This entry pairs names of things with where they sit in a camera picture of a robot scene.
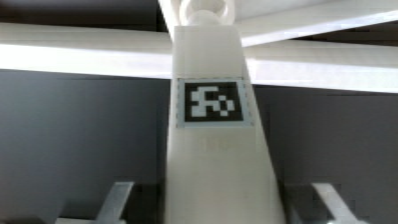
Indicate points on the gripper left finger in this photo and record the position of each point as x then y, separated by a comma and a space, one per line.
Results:
113, 207

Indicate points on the white desk leg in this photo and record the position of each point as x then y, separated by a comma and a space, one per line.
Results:
221, 183

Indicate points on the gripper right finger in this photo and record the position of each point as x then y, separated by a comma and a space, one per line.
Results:
344, 216

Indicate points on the white desk tabletop panel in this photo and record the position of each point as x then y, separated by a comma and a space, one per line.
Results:
277, 20

